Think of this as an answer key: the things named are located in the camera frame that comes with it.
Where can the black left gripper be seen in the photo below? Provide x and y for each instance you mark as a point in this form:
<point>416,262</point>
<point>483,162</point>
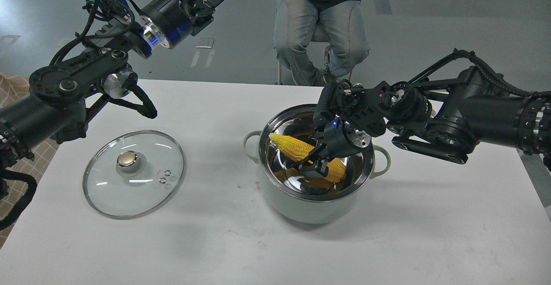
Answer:
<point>167,23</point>

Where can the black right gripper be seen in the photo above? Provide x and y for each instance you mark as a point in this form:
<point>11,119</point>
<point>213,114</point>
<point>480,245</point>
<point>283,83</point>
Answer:
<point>342,140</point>

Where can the glass pot lid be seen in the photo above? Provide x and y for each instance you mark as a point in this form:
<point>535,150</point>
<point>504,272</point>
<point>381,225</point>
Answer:
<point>134,174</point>

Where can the yellow corn cob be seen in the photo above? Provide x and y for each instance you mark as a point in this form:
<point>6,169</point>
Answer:
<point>292,145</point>

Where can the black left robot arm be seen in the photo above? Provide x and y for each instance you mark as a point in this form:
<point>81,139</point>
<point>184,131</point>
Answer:
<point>89,72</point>

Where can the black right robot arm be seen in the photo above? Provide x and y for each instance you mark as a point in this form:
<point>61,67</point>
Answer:
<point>444,112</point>

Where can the pale green steel pot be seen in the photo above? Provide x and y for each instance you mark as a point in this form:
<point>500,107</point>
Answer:
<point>285,188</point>

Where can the seated person in jeans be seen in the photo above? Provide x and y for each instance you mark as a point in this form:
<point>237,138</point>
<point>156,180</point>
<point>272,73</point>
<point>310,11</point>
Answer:
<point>320,29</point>

